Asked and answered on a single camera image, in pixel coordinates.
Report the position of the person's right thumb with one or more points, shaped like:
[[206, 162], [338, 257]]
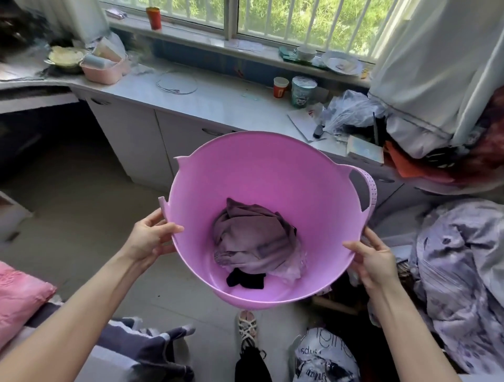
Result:
[[353, 248]]

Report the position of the metal pot with food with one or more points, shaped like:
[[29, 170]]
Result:
[[65, 59]]

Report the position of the person's black trouser leg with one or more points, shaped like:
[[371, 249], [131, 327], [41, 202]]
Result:
[[252, 366]]

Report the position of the red paper cup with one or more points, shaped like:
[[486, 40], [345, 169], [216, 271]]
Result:
[[280, 87]]

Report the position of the pink plastic basket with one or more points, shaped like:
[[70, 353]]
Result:
[[104, 71]]

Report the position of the clear glass pot lid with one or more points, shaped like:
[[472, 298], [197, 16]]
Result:
[[177, 83]]

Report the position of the person's sandaled foot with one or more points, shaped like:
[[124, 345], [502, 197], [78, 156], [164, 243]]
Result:
[[247, 328]]

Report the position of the grey white striped cloth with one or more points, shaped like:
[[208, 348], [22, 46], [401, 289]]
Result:
[[141, 346]]

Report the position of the white paper sheet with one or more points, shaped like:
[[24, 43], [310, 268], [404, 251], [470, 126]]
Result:
[[305, 122]]

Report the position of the window frame with bars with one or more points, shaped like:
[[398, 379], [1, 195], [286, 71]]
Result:
[[252, 23]]

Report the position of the floral grey bedding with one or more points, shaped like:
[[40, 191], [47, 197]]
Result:
[[464, 275]]

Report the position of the person's left thumb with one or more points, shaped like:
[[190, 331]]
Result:
[[170, 230]]

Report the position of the teal round canister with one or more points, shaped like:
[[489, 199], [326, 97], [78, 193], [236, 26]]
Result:
[[303, 91]]

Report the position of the mauve crumpled garment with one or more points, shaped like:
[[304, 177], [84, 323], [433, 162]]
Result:
[[252, 240]]

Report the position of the person's right forearm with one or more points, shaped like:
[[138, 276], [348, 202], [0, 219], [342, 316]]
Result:
[[409, 334]]

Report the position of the red cup on sill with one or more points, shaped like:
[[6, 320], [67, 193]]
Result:
[[154, 17]]

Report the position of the person's left forearm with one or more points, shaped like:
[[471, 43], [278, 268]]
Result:
[[67, 318]]

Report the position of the black white printed bag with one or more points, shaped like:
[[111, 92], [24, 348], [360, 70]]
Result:
[[325, 358]]

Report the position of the small holographic box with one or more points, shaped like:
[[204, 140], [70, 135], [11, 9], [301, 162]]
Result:
[[364, 149]]

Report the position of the white plate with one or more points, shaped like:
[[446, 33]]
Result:
[[341, 63]]

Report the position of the black small garment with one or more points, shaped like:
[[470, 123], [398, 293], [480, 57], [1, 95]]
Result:
[[245, 279]]

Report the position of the white curtain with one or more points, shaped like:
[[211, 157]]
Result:
[[437, 71]]

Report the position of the white ceramic bowl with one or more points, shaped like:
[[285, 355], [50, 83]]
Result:
[[305, 53]]

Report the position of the pink pillow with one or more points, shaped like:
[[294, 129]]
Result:
[[19, 295]]

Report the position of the person's left hand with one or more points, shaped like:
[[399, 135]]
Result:
[[147, 239]]

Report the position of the white cabinet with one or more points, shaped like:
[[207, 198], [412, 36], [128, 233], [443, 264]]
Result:
[[130, 133]]

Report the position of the person's right hand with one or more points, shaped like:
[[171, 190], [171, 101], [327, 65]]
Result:
[[374, 263]]

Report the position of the orange red cloth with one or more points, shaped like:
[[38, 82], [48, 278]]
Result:
[[417, 165]]

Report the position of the purple plastic laundry tub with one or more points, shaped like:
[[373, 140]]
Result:
[[236, 189]]

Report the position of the crumpled clear plastic bag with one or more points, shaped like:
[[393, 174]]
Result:
[[350, 110]]

